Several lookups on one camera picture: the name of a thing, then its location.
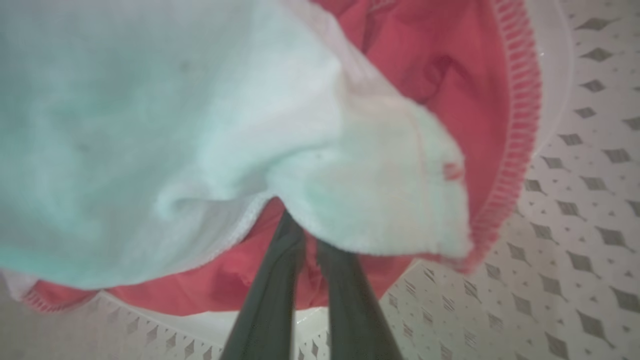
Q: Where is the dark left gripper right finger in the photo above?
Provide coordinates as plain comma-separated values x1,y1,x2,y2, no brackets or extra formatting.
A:
315,239,404,360

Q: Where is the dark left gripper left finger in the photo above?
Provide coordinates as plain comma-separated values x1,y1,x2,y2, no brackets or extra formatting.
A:
219,210,306,360

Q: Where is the red cloth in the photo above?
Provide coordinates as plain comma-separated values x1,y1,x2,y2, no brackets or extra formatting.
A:
22,0,544,317

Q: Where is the white basket with brown rim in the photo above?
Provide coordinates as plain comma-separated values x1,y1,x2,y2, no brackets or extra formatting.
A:
0,0,640,360

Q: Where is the white cloth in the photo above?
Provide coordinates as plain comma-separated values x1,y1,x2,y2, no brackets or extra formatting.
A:
0,0,474,291

